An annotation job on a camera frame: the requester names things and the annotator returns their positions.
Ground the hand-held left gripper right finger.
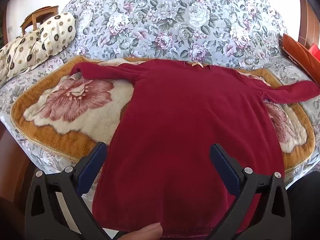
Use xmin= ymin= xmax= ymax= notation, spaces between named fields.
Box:
xmin=207 ymin=143 xmax=292 ymax=240

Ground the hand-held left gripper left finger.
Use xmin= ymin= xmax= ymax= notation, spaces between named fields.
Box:
xmin=25 ymin=142 xmax=125 ymax=240

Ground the dark red sweater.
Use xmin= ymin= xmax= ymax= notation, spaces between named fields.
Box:
xmin=71 ymin=59 xmax=320 ymax=238

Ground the person's left hand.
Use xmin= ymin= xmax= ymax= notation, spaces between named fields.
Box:
xmin=119 ymin=222 xmax=163 ymax=240

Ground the orange floral plush blanket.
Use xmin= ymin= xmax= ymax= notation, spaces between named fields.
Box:
xmin=11 ymin=56 xmax=315 ymax=178

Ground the cream patterned pillow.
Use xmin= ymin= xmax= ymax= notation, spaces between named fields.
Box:
xmin=0 ymin=29 xmax=49 ymax=86
xmin=39 ymin=12 xmax=76 ymax=55

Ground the orange cushion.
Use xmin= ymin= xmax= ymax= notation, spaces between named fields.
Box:
xmin=280 ymin=33 xmax=320 ymax=83

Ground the small red object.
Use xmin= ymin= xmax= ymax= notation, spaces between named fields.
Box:
xmin=309 ymin=43 xmax=320 ymax=61

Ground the grey floral bedsheet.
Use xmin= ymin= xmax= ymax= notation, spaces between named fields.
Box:
xmin=0 ymin=0 xmax=320 ymax=190

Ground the wooden side table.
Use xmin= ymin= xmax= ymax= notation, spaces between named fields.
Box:
xmin=20 ymin=5 xmax=59 ymax=36

